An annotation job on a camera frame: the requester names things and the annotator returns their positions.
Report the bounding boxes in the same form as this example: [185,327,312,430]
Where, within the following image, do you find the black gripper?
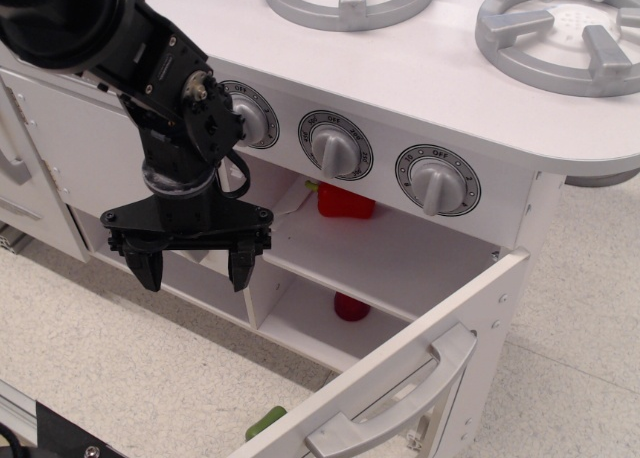
[100,187,274,292]

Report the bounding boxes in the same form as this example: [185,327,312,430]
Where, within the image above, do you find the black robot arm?
[1,0,273,291]

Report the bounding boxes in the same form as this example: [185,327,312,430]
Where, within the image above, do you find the silver right burner grate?
[475,0,639,97]

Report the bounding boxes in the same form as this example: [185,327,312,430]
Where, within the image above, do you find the green toy pepper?
[244,406,287,442]

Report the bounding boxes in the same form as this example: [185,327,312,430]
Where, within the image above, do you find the grey right stove knob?
[395,144,481,217]

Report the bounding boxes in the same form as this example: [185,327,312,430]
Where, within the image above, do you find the white oven door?
[233,248,531,457]

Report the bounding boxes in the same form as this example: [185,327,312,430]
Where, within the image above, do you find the grey stove knob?
[222,80,280,149]
[395,144,481,217]
[298,110,374,181]

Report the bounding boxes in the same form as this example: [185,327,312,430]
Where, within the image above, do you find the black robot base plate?
[1,402,123,457]

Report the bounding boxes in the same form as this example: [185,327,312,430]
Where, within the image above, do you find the silver oven door handle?
[305,324,477,457]

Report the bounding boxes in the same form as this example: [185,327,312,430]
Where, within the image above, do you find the white toy kitchen cabinet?
[1,0,639,377]

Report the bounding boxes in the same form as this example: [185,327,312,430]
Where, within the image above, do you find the grey middle stove knob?
[298,110,374,181]

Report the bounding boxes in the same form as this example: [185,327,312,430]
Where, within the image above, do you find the red toy pepper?
[305,180,376,219]

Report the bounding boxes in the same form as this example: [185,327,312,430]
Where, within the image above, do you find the white left cabinet door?
[1,69,150,261]

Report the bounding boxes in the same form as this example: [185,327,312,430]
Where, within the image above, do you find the grey left stove knob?
[222,80,280,149]

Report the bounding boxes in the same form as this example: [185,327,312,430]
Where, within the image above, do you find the silver left door handle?
[1,119,32,186]

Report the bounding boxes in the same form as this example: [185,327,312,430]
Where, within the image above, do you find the aluminium frame rail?
[0,381,38,445]

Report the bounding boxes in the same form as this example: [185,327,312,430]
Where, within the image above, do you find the red toy tomato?
[333,292,371,322]

